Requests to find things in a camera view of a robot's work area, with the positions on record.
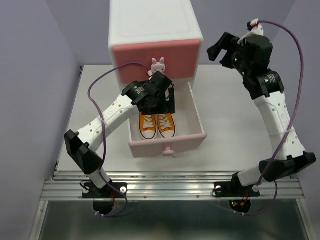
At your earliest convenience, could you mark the dark pink drawer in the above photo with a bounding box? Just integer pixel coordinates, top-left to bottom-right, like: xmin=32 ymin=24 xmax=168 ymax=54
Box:
xmin=110 ymin=39 xmax=202 ymax=80

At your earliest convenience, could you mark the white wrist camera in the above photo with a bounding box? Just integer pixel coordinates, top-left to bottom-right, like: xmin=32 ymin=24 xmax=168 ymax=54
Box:
xmin=237 ymin=18 xmax=264 ymax=45
xmin=147 ymin=70 xmax=156 ymax=80

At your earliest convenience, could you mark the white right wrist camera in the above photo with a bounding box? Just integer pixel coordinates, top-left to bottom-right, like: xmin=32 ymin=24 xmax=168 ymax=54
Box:
xmin=237 ymin=18 xmax=264 ymax=45

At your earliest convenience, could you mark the light pink drawer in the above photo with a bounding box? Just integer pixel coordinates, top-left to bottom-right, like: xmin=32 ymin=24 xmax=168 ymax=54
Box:
xmin=128 ymin=80 xmax=207 ymax=158

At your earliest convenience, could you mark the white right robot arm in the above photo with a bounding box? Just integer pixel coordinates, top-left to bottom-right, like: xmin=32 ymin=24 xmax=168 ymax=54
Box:
xmin=207 ymin=32 xmax=316 ymax=198

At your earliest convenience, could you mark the orange sneaker front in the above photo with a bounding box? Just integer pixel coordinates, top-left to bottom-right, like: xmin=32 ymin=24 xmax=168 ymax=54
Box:
xmin=139 ymin=113 xmax=158 ymax=140

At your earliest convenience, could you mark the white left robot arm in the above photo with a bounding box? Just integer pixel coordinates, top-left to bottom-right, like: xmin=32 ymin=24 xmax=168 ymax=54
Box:
xmin=64 ymin=72 xmax=176 ymax=199

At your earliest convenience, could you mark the aluminium mounting rail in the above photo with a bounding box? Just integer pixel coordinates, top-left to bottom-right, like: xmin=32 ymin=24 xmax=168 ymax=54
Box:
xmin=40 ymin=171 xmax=305 ymax=201

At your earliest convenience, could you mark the white cabinet frame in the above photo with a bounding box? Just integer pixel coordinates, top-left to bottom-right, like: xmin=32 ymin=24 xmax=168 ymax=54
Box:
xmin=108 ymin=0 xmax=204 ymax=81

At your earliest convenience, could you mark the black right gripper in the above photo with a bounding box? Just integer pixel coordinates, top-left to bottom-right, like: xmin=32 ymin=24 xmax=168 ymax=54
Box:
xmin=207 ymin=32 xmax=252 ymax=78

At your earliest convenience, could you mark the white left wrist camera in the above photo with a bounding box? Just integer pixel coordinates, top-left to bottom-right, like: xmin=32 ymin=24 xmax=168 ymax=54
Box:
xmin=147 ymin=70 xmax=156 ymax=80

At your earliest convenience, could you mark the orange sneaker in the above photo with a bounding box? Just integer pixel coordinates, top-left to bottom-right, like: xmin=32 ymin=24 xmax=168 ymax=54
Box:
xmin=157 ymin=113 xmax=176 ymax=138
xmin=139 ymin=113 xmax=158 ymax=140

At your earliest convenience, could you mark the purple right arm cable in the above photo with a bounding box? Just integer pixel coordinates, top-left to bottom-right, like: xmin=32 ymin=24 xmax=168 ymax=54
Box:
xmin=212 ymin=21 xmax=306 ymax=216

